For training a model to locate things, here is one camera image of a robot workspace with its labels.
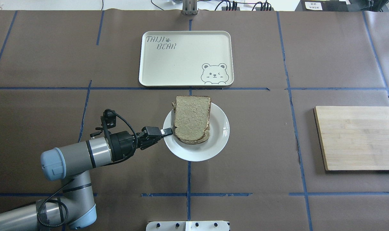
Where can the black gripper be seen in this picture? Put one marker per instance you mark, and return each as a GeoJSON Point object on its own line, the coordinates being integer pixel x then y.
{"type": "Point", "coordinates": [123, 145]}

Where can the brown bread slice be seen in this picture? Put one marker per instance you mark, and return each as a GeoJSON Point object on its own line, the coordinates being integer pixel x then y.
{"type": "Point", "coordinates": [191, 118]}

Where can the white round plate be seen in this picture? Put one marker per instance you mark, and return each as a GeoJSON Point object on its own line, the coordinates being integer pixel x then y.
{"type": "Point", "coordinates": [219, 135]}

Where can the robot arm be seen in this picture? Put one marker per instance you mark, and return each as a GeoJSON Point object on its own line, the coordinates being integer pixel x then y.
{"type": "Point", "coordinates": [71, 164]}

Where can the bottom bread slice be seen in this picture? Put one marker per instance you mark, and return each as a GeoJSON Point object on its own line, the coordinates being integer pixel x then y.
{"type": "Point", "coordinates": [207, 136]}

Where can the cream bear serving tray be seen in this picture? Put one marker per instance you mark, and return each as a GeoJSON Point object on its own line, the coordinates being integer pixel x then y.
{"type": "Point", "coordinates": [186, 58]}

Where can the orange black connector strip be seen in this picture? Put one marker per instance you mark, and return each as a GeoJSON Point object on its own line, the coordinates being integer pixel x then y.
{"type": "Point", "coordinates": [237, 6]}

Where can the black box with label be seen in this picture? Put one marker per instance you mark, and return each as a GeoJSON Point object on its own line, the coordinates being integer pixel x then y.
{"type": "Point", "coordinates": [322, 5]}

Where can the wooden cutting board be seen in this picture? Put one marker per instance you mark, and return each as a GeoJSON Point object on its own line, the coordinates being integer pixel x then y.
{"type": "Point", "coordinates": [353, 138]}

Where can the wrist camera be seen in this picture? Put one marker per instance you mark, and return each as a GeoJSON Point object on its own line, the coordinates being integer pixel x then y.
{"type": "Point", "coordinates": [108, 121]}

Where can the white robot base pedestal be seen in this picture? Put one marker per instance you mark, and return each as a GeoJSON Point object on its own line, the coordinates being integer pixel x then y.
{"type": "Point", "coordinates": [212, 225]}

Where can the aluminium frame post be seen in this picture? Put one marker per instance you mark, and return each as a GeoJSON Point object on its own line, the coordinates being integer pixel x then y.
{"type": "Point", "coordinates": [189, 7]}

